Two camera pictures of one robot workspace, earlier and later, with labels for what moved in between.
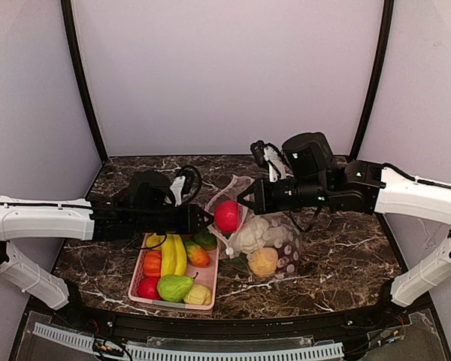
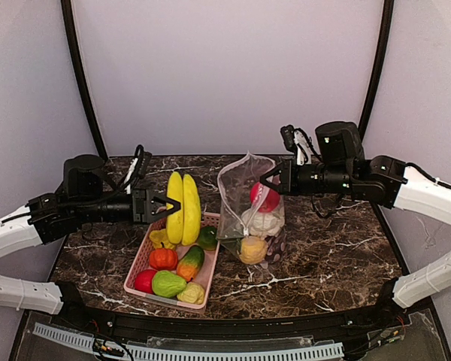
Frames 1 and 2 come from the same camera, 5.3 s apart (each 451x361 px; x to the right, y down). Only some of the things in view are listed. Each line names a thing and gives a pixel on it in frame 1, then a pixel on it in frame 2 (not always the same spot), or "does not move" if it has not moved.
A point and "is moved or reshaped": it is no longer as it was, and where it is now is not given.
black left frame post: x=71 y=30 does not move
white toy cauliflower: x=251 y=235 to x=263 y=224
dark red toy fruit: x=289 y=250 to x=276 y=248
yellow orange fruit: x=265 y=262 to x=252 y=250
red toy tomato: x=148 y=288 to x=143 y=280
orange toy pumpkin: x=152 y=263 to x=163 y=259
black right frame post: x=388 y=17 does not move
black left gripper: x=192 y=219 to x=140 y=205
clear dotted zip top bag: x=270 y=243 is moved or reshaped
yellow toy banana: x=173 y=256 to x=184 y=226
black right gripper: x=261 y=196 to x=286 y=177
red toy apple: x=226 y=216 is moved or reshaped
